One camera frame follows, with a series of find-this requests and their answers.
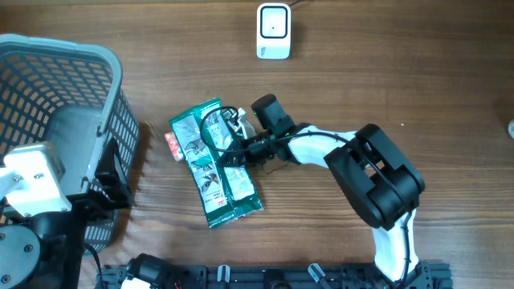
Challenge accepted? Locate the white barcode scanner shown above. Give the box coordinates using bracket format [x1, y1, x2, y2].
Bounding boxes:
[256, 2, 292, 59]

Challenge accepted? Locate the green 3M gloves package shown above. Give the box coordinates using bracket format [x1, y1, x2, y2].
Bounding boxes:
[169, 98, 263, 229]

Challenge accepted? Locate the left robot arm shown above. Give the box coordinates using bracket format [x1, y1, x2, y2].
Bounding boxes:
[1, 140, 132, 288]

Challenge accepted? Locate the green lidded jar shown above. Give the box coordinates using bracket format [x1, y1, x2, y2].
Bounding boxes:
[508, 120, 514, 139]

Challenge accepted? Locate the grey plastic mesh basket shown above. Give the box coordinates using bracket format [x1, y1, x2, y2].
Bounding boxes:
[1, 34, 139, 251]

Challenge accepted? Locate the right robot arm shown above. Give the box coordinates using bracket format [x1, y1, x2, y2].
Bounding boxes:
[217, 94, 425, 288]

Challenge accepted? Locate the orange Kleenex tissue pack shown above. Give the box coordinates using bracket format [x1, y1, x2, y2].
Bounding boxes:
[165, 132, 184, 161]

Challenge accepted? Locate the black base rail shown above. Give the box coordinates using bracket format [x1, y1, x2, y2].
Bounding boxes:
[95, 263, 454, 289]

